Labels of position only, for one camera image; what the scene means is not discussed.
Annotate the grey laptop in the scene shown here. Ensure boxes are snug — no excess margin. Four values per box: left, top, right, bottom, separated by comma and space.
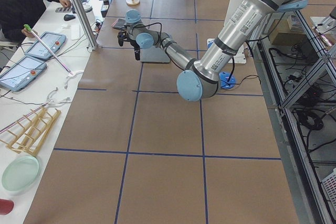
140, 46, 171, 64

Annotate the long pink rod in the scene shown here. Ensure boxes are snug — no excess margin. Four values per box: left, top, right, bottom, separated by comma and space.
24, 24, 77, 77

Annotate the black computer mouse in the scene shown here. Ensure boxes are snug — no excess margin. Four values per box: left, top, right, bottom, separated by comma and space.
64, 14, 76, 22

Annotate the aluminium frame post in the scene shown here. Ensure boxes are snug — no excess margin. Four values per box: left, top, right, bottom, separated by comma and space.
71, 0, 99, 51

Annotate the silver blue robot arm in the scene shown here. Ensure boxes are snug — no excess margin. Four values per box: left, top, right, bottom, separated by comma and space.
118, 0, 308, 101

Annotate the white plastic basket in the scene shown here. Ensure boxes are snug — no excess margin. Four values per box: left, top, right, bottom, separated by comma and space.
322, 168, 336, 209

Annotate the blue desk lamp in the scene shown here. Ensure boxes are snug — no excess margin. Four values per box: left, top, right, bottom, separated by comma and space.
219, 59, 236, 89

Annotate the teach pendant tablet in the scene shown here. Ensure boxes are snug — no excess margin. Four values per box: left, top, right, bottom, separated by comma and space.
1, 56, 47, 92
25, 31, 67, 61

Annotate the red cup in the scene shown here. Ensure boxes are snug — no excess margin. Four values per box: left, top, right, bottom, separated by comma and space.
0, 199, 14, 215

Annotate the far teach pendant tablet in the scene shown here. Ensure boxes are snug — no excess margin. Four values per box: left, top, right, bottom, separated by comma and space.
25, 31, 67, 61

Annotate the pale green plate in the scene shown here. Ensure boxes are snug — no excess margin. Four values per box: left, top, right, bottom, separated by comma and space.
1, 155, 39, 194

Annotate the near teach pendant tablet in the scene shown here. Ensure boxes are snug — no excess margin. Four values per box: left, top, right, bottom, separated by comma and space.
1, 56, 47, 92

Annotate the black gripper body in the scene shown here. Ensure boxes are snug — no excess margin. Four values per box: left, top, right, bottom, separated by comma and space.
130, 39, 140, 52

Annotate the smartphone on desk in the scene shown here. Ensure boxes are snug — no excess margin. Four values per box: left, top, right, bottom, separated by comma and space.
55, 7, 72, 13

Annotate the wooden dish rack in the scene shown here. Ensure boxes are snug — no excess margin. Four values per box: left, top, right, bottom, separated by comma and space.
1, 106, 61, 157

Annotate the cardboard box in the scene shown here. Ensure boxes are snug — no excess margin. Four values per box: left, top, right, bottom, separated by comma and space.
268, 19, 297, 46

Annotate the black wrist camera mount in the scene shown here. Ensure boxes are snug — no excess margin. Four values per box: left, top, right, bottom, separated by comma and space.
118, 30, 129, 47

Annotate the person in black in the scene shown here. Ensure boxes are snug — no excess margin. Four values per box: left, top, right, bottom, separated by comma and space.
1, 0, 71, 42

